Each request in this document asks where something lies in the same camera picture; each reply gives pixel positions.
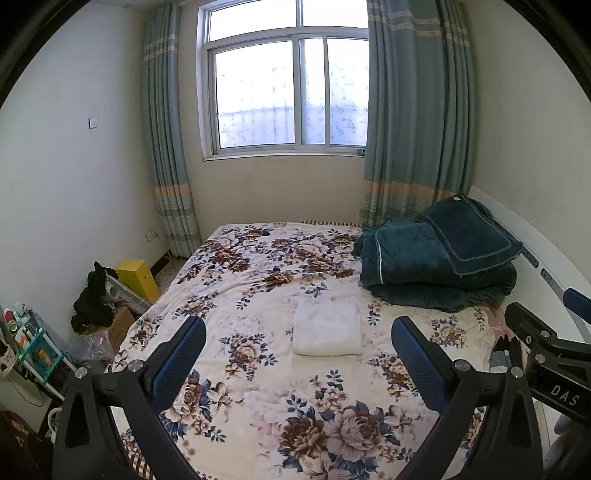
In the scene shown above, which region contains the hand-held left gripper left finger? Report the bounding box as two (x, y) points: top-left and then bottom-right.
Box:
(52, 315), (207, 480)

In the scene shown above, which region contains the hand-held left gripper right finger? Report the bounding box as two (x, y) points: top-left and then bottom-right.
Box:
(391, 316), (544, 480)

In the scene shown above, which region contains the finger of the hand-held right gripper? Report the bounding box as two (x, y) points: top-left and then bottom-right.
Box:
(504, 302), (563, 354)
(563, 287), (591, 325)

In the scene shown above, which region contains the white fleece garment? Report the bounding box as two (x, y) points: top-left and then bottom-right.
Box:
(293, 298), (363, 356)

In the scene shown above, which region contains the black clothes pile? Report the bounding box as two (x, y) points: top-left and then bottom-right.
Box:
(71, 261), (122, 332)

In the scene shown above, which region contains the pink patterned pillow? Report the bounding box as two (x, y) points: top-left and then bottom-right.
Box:
(478, 299), (511, 344)

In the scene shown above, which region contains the dark small cloth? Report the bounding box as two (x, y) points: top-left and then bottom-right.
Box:
(489, 336), (526, 376)

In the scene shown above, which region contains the cardboard box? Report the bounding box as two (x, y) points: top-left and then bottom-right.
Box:
(107, 305), (136, 352)

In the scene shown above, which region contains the white bed headboard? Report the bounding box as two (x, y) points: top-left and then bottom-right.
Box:
(468, 185), (591, 344)

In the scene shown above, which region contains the clear plastic bag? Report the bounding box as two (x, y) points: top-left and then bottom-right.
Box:
(68, 332), (116, 369)

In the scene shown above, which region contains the yellow box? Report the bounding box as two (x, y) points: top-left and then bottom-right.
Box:
(115, 259), (160, 303)

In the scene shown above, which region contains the dark green quilt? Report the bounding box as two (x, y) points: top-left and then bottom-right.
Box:
(352, 195), (524, 308)

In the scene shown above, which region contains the floral printed blanket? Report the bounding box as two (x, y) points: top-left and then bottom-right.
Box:
(105, 222), (497, 480)

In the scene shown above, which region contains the teal storage rack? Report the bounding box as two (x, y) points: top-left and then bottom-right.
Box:
(0, 302), (77, 400)

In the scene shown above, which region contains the teal striped curtain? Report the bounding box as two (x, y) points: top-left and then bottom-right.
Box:
(359, 0), (476, 226)
(141, 4), (203, 258)

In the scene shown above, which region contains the white framed window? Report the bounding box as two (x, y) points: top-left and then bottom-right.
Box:
(196, 0), (370, 162)

